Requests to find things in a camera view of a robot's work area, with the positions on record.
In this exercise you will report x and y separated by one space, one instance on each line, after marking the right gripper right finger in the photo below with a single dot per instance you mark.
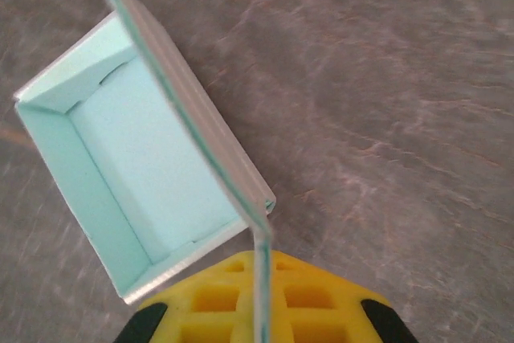
313 299

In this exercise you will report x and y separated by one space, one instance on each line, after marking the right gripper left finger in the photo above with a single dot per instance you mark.
213 299

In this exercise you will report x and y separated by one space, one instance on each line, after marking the light green paper box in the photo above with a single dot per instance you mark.
152 158

